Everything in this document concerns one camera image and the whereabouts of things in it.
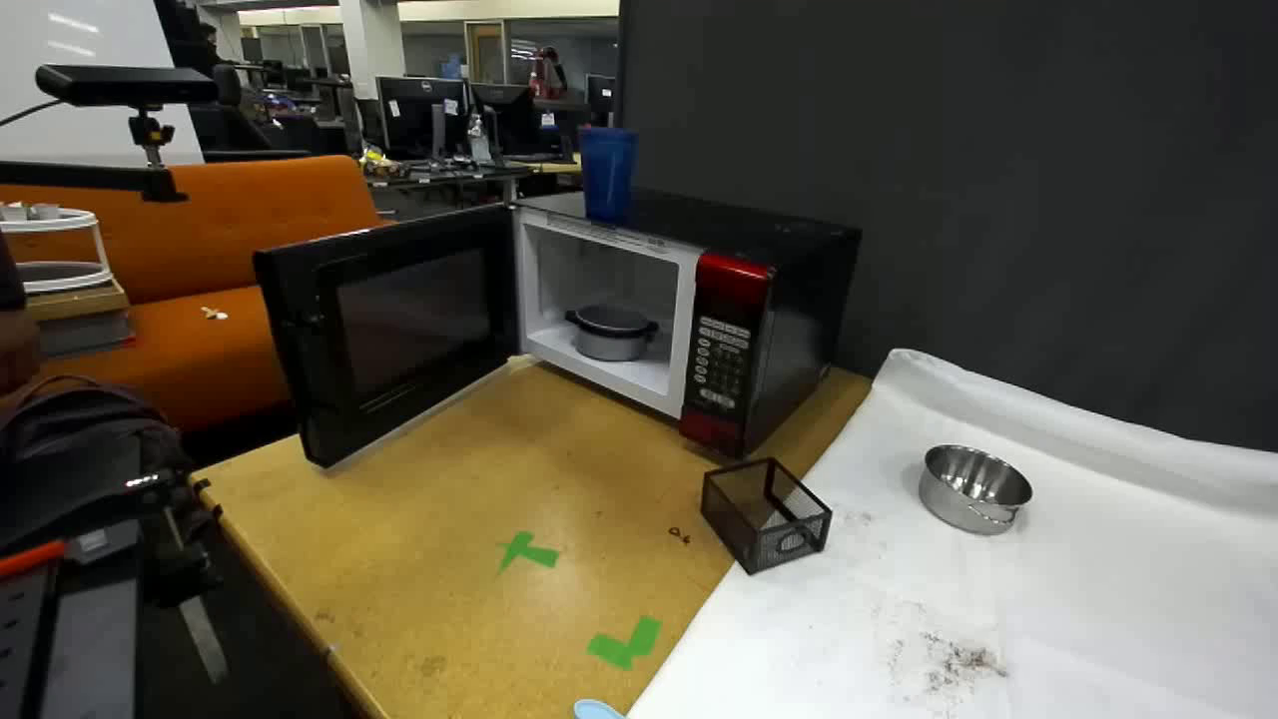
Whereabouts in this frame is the white table cloth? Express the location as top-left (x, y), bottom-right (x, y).
top-left (623, 345), bottom-right (1278, 719)

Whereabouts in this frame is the black and red microwave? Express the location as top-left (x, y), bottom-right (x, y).
top-left (511, 187), bottom-right (865, 463)

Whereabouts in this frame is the blue plastic cup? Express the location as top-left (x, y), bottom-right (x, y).
top-left (575, 124), bottom-right (643, 227)

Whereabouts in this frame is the black backpack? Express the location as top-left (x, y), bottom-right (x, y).
top-left (0, 372), bottom-right (195, 552)

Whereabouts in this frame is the grey flat box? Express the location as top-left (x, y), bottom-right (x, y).
top-left (21, 275), bottom-right (136, 361)

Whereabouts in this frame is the green tape mark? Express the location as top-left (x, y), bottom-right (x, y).
top-left (584, 612), bottom-right (667, 677)
top-left (496, 528), bottom-right (566, 576)

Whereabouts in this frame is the black stereo camera bar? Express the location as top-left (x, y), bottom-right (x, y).
top-left (30, 62), bottom-right (222, 114)

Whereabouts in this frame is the black computer monitor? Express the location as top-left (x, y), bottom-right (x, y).
top-left (472, 79), bottom-right (588, 164)
top-left (375, 72), bottom-right (472, 164)

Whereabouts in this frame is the grey pot with lid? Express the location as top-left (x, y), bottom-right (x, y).
top-left (564, 301), bottom-right (661, 368)

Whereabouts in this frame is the white wire rack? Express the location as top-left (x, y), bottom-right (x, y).
top-left (0, 195), bottom-right (114, 301)

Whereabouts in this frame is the black backdrop curtain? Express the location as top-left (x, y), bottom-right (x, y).
top-left (616, 0), bottom-right (1278, 455)

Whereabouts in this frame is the black basket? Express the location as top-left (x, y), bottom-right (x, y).
top-left (700, 455), bottom-right (834, 581)

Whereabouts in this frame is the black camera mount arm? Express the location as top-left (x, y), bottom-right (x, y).
top-left (0, 107), bottom-right (193, 210)

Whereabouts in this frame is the white board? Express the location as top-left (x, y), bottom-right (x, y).
top-left (0, 0), bottom-right (206, 174)

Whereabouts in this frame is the round metal bowl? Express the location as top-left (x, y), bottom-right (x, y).
top-left (916, 439), bottom-right (1038, 538)

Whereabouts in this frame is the orange sofa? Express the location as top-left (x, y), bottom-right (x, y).
top-left (0, 152), bottom-right (393, 435)

